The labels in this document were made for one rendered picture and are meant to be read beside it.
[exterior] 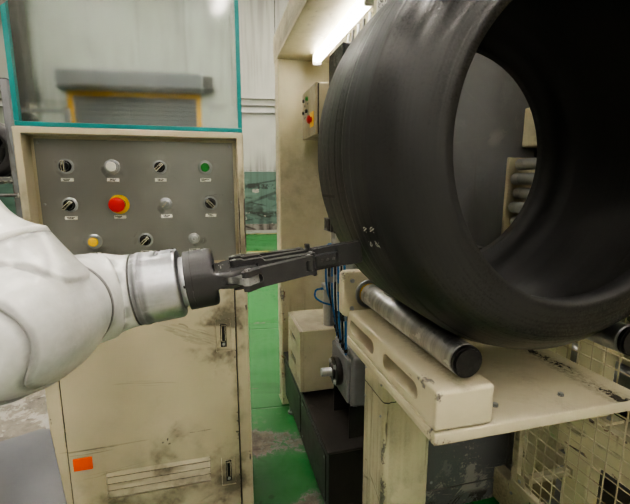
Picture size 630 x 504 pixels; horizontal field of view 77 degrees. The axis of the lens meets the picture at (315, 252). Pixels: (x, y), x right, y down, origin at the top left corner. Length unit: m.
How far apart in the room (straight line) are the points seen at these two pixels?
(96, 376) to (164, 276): 0.82
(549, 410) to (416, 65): 0.52
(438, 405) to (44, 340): 0.45
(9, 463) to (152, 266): 0.54
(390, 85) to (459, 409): 0.42
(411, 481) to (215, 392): 0.59
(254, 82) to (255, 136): 1.21
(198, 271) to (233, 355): 0.77
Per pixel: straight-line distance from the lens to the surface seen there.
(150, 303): 0.50
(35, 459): 0.94
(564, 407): 0.73
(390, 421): 1.05
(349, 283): 0.84
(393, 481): 1.15
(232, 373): 1.27
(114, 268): 0.51
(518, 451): 1.33
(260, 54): 10.25
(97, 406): 1.33
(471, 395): 0.60
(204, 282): 0.50
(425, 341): 0.62
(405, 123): 0.46
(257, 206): 9.78
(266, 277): 0.49
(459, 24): 0.50
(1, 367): 0.34
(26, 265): 0.37
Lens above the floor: 1.13
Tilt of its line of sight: 10 degrees down
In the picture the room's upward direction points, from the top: straight up
